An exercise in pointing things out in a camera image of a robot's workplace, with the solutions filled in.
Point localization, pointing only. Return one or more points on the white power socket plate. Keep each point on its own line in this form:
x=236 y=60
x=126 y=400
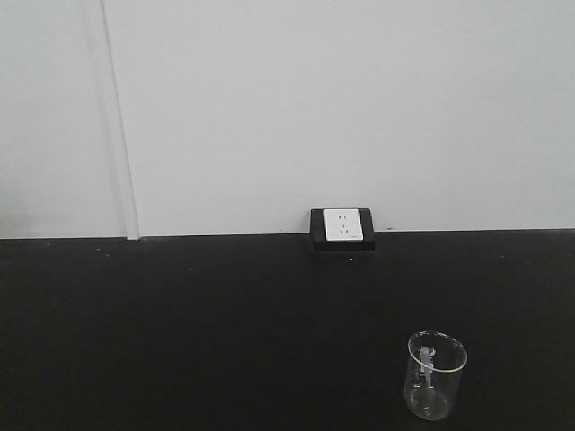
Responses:
x=342 y=225

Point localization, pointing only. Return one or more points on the clear glass beaker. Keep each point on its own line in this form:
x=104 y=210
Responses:
x=436 y=362

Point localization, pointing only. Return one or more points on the black socket housing box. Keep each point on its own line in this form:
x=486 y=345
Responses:
x=318 y=239

